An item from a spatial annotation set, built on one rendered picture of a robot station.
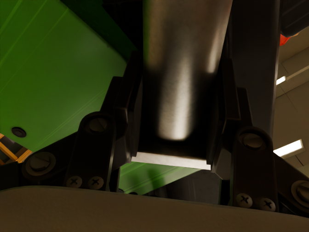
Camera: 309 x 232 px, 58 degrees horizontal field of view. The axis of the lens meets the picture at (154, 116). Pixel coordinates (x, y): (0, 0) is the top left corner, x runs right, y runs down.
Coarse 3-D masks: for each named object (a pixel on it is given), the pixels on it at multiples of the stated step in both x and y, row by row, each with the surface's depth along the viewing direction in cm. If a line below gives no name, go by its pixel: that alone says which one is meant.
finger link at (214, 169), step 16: (224, 64) 12; (224, 80) 11; (224, 96) 10; (240, 96) 11; (224, 112) 10; (240, 112) 11; (208, 128) 12; (224, 128) 10; (208, 144) 12; (224, 144) 10; (208, 160) 11; (224, 160) 10; (224, 176) 10; (288, 176) 9; (304, 176) 9; (288, 192) 8; (304, 192) 8; (288, 208) 8; (304, 208) 8
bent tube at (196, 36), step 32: (160, 0) 8; (192, 0) 8; (224, 0) 8; (160, 32) 9; (192, 32) 9; (224, 32) 10; (160, 64) 10; (192, 64) 10; (160, 96) 11; (192, 96) 11; (160, 128) 12; (192, 128) 12; (160, 160) 13; (192, 160) 12
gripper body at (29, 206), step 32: (0, 192) 7; (32, 192) 7; (64, 192) 7; (96, 192) 7; (0, 224) 6; (32, 224) 6; (64, 224) 6; (96, 224) 6; (128, 224) 6; (160, 224) 6; (192, 224) 6; (224, 224) 6; (256, 224) 6; (288, 224) 6
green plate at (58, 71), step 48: (0, 0) 12; (48, 0) 12; (96, 0) 17; (0, 48) 14; (48, 48) 14; (96, 48) 14; (0, 96) 17; (48, 96) 16; (96, 96) 16; (48, 144) 19; (144, 192) 22
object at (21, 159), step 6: (0, 138) 526; (6, 138) 539; (0, 144) 520; (6, 144) 547; (12, 144) 583; (6, 150) 523; (12, 156) 526; (24, 156) 539; (0, 162) 548; (18, 162) 524
